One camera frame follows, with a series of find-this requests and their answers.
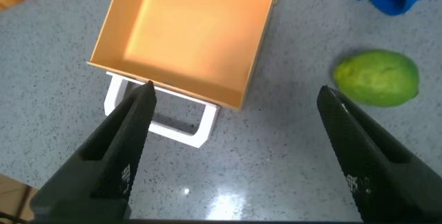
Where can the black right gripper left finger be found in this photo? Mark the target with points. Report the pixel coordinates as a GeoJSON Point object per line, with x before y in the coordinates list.
{"type": "Point", "coordinates": [103, 172]}

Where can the green lime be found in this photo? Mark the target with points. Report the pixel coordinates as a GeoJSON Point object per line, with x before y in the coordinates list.
{"type": "Point", "coordinates": [376, 78]}

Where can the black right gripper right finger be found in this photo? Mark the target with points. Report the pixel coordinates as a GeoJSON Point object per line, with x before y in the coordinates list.
{"type": "Point", "coordinates": [380, 175]}

